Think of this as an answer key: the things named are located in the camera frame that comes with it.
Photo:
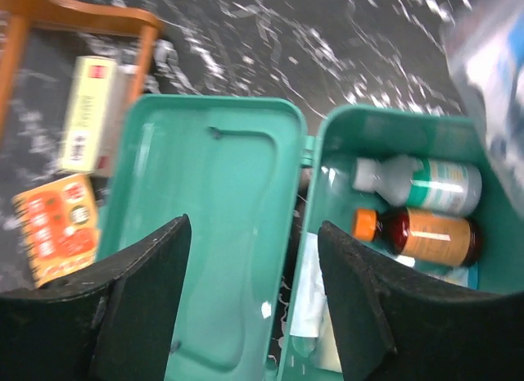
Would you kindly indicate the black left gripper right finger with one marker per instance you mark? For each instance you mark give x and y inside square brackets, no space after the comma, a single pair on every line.
[391,322]

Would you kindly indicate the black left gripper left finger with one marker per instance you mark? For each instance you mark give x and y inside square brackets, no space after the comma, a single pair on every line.
[112,320]

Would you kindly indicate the blue white swab bag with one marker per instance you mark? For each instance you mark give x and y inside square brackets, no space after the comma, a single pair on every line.
[311,332]

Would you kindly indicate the brown bottle orange label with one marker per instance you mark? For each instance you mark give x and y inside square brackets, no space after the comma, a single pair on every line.
[422,235]

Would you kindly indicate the teal plastic medicine box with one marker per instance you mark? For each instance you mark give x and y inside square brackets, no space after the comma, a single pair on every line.
[232,166]

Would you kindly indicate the white bottle green label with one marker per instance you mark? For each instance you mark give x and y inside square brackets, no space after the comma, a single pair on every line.
[425,183]

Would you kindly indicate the clear bag blue items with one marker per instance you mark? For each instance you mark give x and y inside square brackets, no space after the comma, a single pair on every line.
[483,47]

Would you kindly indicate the orange medicine box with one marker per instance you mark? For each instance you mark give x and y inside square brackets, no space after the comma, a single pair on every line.
[59,223]

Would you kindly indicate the long beige medicine box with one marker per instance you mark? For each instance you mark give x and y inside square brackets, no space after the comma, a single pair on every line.
[94,116]

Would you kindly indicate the orange wooden shelf rack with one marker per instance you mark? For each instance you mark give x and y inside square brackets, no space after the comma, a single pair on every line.
[64,21]

